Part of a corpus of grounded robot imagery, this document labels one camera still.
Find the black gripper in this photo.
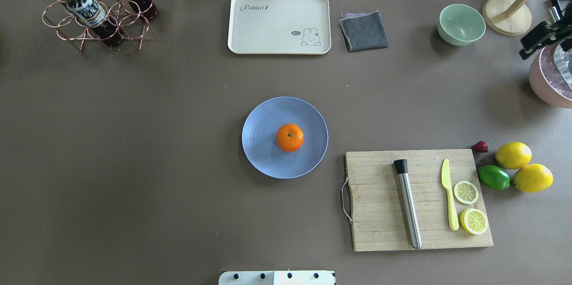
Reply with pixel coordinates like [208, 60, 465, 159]
[519, 8, 572, 60]

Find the orange fruit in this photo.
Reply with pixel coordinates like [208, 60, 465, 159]
[276, 123, 305, 152]

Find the blue plate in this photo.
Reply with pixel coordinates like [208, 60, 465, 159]
[242, 97, 329, 179]

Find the wooden glass stand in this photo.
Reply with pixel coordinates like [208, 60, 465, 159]
[482, 0, 532, 36]

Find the pink bowl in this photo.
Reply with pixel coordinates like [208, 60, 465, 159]
[529, 46, 572, 109]

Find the mint green bowl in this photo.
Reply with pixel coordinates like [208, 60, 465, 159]
[437, 4, 486, 46]

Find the yellow lemon far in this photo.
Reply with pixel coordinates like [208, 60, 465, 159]
[495, 141, 532, 169]

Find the yellow lemon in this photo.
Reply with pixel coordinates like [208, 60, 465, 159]
[513, 163, 554, 192]
[495, 141, 532, 169]

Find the red strawberry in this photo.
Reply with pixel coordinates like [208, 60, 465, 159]
[471, 140, 489, 153]

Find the yellow lemon near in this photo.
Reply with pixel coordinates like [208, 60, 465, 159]
[513, 163, 554, 192]

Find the green lime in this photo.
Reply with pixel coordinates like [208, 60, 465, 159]
[477, 165, 511, 191]

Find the lemon slice lower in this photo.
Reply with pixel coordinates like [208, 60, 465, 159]
[453, 180, 479, 205]

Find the lemon slice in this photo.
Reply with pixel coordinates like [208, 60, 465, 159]
[459, 208, 488, 235]
[453, 180, 479, 205]

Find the grey folded cloth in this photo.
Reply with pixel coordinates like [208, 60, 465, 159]
[339, 10, 389, 52]

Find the lemon slice upper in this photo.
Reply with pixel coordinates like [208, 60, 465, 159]
[459, 208, 488, 235]

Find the yellow plastic knife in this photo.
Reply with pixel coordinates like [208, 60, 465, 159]
[441, 158, 459, 231]

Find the wooden cutting board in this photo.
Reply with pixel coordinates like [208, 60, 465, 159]
[345, 149, 494, 252]

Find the cream serving tray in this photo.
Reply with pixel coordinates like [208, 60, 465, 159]
[227, 0, 332, 55]

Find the dark sauce bottle two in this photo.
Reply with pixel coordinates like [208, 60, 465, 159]
[65, 0, 123, 47]

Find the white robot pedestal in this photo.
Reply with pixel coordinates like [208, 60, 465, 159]
[218, 269, 336, 285]

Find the copper wire bottle rack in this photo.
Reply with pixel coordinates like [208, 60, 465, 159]
[42, 0, 159, 51]

